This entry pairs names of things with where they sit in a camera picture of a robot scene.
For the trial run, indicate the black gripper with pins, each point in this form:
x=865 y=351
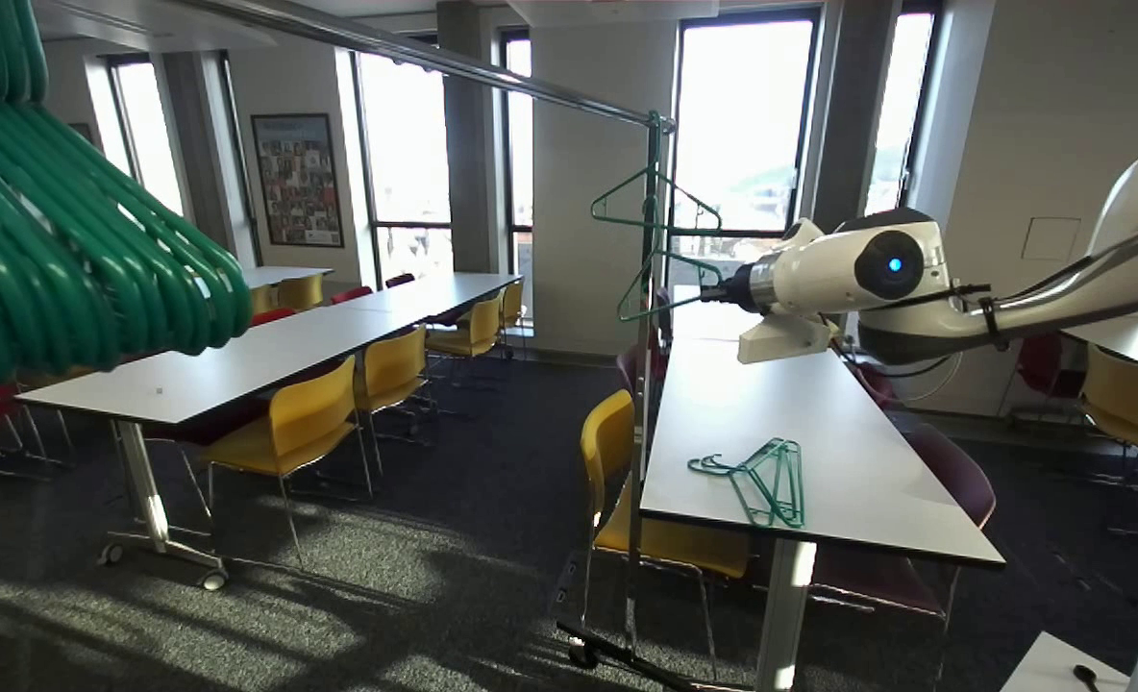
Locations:
x=748 y=287

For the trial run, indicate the white robot base platform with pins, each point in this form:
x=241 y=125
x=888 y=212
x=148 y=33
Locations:
x=1044 y=665

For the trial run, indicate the maroon chair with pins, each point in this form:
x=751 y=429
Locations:
x=1053 y=369
x=626 y=369
x=960 y=472
x=878 y=390

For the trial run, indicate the black chair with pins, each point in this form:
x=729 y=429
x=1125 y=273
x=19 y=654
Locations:
x=400 y=278

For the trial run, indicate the metal clothes rack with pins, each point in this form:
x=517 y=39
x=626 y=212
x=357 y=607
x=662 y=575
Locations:
x=467 y=68

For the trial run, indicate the small black object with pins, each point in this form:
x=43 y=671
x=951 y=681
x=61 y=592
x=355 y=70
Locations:
x=1086 y=675

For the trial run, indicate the bundle of green hangers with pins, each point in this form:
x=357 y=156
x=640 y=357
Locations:
x=80 y=255

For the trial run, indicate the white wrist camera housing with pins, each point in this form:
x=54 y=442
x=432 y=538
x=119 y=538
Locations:
x=787 y=338

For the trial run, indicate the large framed wall picture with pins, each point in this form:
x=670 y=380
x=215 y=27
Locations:
x=298 y=178

